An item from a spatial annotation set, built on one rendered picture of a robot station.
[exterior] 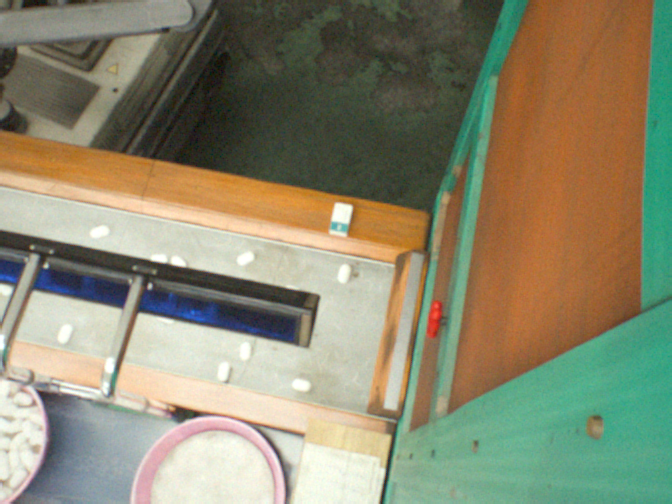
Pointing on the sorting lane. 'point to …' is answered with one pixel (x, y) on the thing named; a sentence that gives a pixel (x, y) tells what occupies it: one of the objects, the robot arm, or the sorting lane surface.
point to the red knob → (435, 319)
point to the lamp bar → (167, 290)
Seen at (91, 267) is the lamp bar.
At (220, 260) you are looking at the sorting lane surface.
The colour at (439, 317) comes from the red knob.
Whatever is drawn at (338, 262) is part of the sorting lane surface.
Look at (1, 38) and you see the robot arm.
